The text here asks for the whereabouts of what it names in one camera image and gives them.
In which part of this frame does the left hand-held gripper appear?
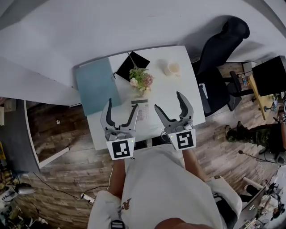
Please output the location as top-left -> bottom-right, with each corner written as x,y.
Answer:
100,98 -> 139,161

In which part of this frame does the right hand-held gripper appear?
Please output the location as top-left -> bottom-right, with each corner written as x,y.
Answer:
154,91 -> 197,152

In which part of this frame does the pale pink calculator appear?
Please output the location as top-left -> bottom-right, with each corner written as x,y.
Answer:
131,99 -> 149,121

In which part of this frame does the person's right forearm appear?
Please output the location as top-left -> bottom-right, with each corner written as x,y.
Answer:
182,148 -> 210,182

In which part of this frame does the person's left forearm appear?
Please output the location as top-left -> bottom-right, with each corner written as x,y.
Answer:
108,158 -> 126,199

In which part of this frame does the white table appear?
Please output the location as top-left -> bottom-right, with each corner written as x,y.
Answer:
72,46 -> 206,150

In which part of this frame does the smartphone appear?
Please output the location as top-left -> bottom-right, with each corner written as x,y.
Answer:
198,83 -> 208,99

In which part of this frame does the white cup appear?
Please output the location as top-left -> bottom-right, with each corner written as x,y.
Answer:
164,62 -> 181,77

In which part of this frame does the flower bouquet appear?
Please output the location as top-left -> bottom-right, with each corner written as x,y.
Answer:
129,67 -> 155,98

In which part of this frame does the black office chair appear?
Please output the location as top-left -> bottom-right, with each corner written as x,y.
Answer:
192,15 -> 250,117

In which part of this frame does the black notebook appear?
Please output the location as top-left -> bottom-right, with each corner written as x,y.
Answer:
114,51 -> 150,83

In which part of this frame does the person's white shirt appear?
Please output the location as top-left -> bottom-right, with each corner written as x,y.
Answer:
88,146 -> 243,229

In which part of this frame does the white power strip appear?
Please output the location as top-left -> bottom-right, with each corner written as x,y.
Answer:
81,193 -> 96,204

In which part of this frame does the yellow side table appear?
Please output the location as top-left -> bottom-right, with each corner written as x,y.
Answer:
249,75 -> 278,121

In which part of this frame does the black monitor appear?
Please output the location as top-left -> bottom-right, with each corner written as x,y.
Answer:
252,55 -> 286,97

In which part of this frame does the dark grey desk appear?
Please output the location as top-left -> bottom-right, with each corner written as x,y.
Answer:
0,98 -> 70,173

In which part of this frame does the white power cable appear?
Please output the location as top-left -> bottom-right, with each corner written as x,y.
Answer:
108,165 -> 114,193

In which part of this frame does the black floor cable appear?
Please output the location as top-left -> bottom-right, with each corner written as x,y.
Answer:
33,172 -> 83,199

